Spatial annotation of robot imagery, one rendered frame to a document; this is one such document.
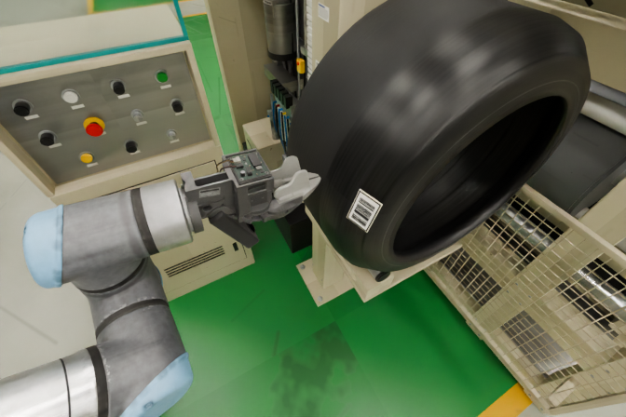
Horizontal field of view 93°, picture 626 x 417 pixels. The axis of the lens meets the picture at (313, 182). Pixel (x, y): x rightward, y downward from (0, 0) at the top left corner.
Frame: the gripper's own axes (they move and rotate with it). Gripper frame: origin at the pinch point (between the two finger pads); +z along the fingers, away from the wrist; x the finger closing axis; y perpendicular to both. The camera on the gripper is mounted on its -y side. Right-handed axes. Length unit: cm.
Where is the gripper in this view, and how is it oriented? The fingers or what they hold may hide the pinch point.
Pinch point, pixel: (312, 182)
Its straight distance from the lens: 50.4
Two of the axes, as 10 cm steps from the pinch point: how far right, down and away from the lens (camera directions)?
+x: -4.7, -6.4, 6.1
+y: 1.0, -7.2, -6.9
